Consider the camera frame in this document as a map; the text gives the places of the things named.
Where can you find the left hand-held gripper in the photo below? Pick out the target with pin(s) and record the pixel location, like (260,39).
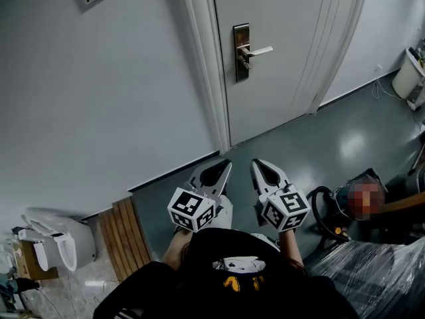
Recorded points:
(191,209)

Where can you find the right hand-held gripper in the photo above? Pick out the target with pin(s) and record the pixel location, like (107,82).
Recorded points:
(286,211)

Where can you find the small metal key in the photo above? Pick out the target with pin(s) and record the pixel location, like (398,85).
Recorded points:
(246,65)

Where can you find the metal door lock with lever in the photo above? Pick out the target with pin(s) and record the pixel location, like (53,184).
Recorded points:
(241,52)

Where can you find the person's right forearm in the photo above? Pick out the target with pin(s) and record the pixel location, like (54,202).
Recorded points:
(291,248)

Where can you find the person's left forearm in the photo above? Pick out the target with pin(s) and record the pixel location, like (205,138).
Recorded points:
(175,249)

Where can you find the white door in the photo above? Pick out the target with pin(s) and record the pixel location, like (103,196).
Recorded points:
(265,52)

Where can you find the person's black printed shirt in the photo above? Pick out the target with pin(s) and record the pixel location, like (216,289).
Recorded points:
(216,277)

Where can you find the wooden slatted board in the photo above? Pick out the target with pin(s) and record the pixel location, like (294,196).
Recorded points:
(123,238)

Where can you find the brown wooden table edge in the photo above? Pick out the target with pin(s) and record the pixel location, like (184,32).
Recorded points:
(400,208)

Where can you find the plastic-wrapped furniture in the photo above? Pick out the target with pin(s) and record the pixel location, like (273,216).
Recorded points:
(375,277)

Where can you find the white toilet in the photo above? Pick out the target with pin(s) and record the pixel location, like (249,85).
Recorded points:
(59,239)

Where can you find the white waste bin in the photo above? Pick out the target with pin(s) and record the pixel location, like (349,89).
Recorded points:
(407,75)

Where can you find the brown cardboard box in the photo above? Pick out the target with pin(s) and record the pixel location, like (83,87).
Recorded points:
(27,260)

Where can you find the white door frame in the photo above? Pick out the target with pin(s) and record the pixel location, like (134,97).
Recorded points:
(208,78)

